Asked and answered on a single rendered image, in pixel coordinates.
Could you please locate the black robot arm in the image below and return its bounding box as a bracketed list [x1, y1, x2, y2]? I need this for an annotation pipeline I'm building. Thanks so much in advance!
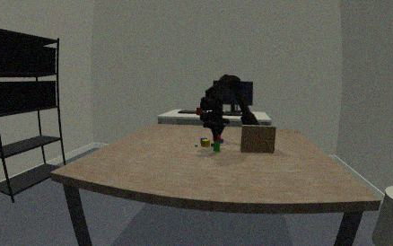
[200, 75, 259, 126]

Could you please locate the red block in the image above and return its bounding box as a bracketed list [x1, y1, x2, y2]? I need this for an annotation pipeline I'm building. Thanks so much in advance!
[213, 135, 221, 142]

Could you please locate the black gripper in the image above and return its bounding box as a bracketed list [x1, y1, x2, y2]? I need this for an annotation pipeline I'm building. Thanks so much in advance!
[204, 110, 230, 140]

